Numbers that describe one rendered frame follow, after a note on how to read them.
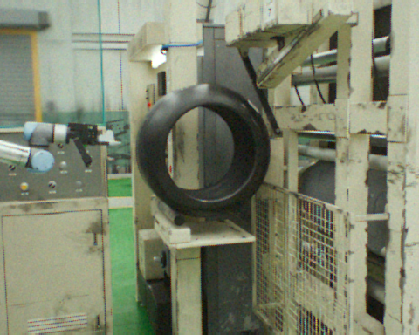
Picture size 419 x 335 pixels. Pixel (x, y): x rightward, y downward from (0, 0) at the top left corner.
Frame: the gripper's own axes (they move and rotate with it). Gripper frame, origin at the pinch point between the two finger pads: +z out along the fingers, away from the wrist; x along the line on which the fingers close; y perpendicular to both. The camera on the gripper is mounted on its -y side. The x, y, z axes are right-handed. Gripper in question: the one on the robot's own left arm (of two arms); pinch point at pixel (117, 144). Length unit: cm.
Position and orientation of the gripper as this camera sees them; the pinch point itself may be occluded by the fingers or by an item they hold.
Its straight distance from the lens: 198.1
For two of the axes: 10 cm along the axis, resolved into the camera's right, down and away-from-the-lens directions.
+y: 1.0, -9.9, -0.9
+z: 9.6, 0.7, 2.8
